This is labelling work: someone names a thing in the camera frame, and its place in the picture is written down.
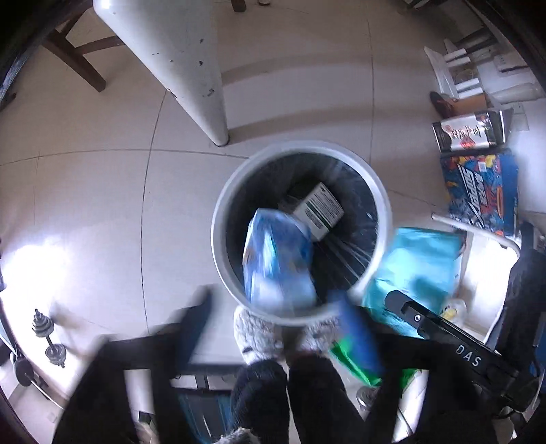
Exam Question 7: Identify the green plastic bag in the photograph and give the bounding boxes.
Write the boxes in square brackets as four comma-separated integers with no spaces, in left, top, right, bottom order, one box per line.
[329,336,419,387]

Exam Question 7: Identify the dark wooden chair legs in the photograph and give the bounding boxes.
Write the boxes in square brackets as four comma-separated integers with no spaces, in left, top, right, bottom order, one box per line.
[42,0,125,93]

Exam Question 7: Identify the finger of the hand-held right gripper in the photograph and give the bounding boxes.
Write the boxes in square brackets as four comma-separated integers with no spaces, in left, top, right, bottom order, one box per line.
[383,289,454,347]

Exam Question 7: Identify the black bin liner bag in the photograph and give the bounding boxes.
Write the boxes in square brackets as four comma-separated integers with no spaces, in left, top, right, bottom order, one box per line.
[224,153,380,309]

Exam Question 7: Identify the person's left leg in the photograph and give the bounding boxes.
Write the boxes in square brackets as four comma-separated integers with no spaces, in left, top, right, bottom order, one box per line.
[230,359,291,444]

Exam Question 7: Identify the black weight plate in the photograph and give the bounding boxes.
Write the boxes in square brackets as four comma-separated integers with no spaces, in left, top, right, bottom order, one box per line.
[13,358,35,387]

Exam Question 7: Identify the round white trash bin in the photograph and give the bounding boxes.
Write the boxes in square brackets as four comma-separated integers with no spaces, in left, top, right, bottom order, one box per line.
[211,142,393,327]

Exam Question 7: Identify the colourful printed box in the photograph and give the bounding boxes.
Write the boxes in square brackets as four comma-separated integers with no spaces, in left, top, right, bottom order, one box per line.
[440,149,520,236]

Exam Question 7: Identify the white and green carton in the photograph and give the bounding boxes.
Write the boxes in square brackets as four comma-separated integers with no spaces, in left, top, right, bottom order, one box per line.
[279,182,345,242]

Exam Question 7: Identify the cardboard box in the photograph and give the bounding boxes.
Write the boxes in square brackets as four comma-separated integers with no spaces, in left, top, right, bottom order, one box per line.
[456,94,489,115]

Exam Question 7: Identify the black and red box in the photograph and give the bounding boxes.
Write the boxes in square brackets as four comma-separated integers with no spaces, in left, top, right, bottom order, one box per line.
[432,110,507,153]

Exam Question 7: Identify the black fabric chair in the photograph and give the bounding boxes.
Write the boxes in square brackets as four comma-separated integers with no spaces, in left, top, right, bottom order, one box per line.
[484,222,546,385]

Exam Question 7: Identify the person's right leg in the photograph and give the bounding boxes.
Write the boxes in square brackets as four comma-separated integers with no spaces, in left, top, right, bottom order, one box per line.
[287,353,373,444]

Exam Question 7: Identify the teal plastic bag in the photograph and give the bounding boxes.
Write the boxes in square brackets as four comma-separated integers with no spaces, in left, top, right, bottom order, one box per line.
[362,227,466,334]

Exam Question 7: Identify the white table leg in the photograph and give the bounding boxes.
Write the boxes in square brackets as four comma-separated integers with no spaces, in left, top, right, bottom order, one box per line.
[93,0,231,147]

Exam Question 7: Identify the grey fluffy slipper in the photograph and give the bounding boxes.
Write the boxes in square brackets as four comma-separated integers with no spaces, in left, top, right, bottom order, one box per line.
[233,306,286,365]
[294,316,342,356]

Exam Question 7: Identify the black dumbbell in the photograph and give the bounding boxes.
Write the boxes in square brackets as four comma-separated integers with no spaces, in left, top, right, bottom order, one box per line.
[32,308,67,369]

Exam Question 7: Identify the brown shoe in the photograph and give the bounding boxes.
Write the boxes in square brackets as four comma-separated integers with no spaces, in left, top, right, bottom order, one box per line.
[429,91,460,119]

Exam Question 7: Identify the blue plastic packet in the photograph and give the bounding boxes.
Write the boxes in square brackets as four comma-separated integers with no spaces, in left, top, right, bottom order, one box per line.
[242,208,318,316]

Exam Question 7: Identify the white metal frame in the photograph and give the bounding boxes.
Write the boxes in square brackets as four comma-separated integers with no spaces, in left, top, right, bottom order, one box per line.
[431,212,522,259]

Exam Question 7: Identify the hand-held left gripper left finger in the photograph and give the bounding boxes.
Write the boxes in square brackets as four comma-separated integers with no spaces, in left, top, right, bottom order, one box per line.
[53,286,214,444]

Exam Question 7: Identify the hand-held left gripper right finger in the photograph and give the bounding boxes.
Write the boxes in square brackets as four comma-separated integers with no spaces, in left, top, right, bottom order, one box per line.
[330,290,500,444]

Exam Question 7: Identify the person's leg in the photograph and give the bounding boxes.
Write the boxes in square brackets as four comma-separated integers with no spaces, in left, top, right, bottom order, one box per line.
[287,353,373,444]
[230,359,291,444]

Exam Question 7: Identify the white plastic stool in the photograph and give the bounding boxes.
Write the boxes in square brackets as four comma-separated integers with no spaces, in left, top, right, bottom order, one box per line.
[423,38,485,102]

